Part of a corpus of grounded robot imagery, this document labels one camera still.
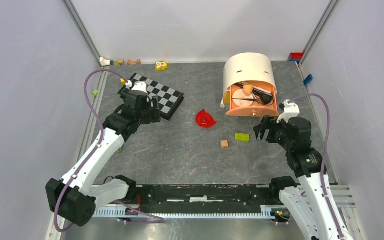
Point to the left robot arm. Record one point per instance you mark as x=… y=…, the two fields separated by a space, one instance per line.
x=73 y=196

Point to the green lego brick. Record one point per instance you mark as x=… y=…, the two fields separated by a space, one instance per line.
x=242 y=137

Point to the red blue blocks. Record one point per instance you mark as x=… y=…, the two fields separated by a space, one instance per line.
x=295 y=56

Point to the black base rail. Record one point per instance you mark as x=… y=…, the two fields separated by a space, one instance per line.
x=201 y=198

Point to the black makeup brush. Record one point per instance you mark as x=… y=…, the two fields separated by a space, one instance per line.
x=259 y=97

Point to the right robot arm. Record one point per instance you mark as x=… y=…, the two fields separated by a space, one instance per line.
x=311 y=201

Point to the orange makeup sponge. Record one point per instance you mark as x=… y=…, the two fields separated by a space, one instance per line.
x=248 y=89

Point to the red plastic arch toy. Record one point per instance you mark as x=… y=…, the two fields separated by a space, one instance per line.
x=204 y=119

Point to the yellow toy block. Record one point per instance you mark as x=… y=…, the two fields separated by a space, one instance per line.
x=161 y=65

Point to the small wooden block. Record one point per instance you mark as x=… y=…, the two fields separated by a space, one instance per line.
x=121 y=61

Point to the blue block by wall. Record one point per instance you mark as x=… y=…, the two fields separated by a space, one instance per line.
x=307 y=80

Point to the black white chessboard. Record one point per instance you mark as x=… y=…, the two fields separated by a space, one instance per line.
x=169 y=99

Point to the small wooden cube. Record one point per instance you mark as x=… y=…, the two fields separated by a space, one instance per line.
x=224 y=144

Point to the wooden arch block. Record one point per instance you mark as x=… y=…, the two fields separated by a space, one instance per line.
x=133 y=62

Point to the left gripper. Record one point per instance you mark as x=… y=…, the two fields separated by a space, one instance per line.
x=153 y=115

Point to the round pink powder compact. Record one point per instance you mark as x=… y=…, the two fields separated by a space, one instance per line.
x=241 y=100

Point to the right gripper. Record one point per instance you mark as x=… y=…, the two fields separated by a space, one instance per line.
x=268 y=122

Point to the white corner bracket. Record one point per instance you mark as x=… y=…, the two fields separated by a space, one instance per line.
x=104 y=62

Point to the round drawer organizer box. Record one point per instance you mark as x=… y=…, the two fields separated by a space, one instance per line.
x=253 y=68

